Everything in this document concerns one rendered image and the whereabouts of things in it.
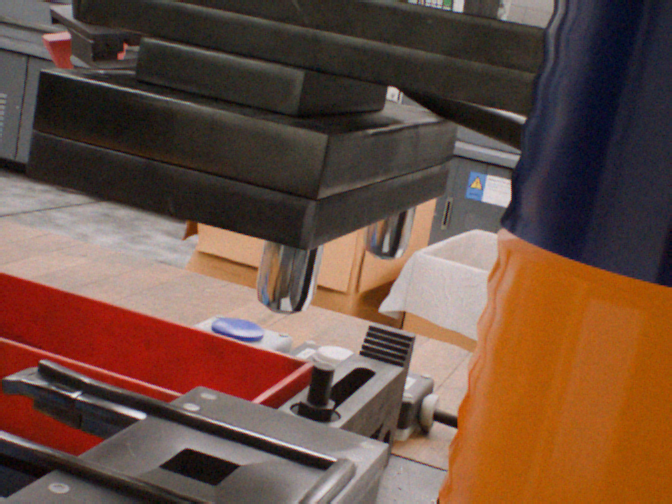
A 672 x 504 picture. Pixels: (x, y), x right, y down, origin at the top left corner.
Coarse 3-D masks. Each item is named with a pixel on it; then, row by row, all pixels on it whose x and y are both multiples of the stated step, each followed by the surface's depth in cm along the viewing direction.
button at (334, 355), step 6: (324, 348) 81; (330, 348) 81; (336, 348) 81; (342, 348) 82; (318, 354) 80; (324, 354) 79; (330, 354) 80; (336, 354) 80; (342, 354) 80; (348, 354) 80; (324, 360) 79; (330, 360) 79; (336, 360) 79; (342, 360) 79
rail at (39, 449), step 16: (0, 432) 44; (0, 448) 44; (16, 448) 44; (32, 448) 43; (48, 448) 44; (0, 464) 44; (32, 464) 43; (48, 464) 43; (64, 464) 43; (80, 464) 43; (96, 464) 43; (0, 480) 44; (16, 480) 44; (32, 480) 43; (96, 480) 43; (112, 480) 42; (128, 480) 42; (144, 480) 42; (144, 496) 42; (160, 496) 42; (176, 496) 42; (192, 496) 42
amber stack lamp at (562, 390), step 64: (512, 256) 12; (512, 320) 12; (576, 320) 12; (640, 320) 11; (512, 384) 12; (576, 384) 12; (640, 384) 11; (512, 448) 12; (576, 448) 12; (640, 448) 12
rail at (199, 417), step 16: (96, 384) 51; (112, 400) 51; (128, 400) 51; (144, 400) 50; (176, 416) 50; (192, 416) 50; (208, 416) 50; (96, 432) 51; (112, 432) 51; (224, 432) 49; (240, 432) 49; (256, 432) 49; (272, 448) 49; (288, 448) 48; (304, 448) 48; (320, 464) 48
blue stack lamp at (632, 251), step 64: (576, 0) 12; (640, 0) 11; (576, 64) 12; (640, 64) 11; (576, 128) 12; (640, 128) 11; (512, 192) 13; (576, 192) 12; (640, 192) 11; (576, 256) 12; (640, 256) 11
